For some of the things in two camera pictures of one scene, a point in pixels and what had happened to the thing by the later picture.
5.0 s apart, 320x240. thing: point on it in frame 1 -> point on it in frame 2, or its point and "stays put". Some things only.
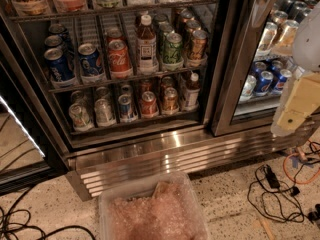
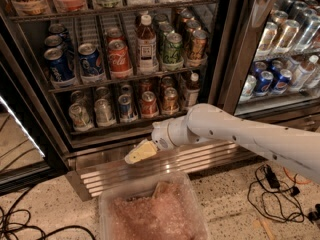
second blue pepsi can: x=92 y=71 stays put
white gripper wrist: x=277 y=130 -> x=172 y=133
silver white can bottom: x=103 y=113 stays put
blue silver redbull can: x=124 y=102 stays put
